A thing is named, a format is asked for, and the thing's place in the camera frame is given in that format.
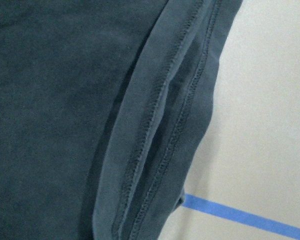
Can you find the black printed t-shirt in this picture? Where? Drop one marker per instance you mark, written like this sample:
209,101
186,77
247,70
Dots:
103,104

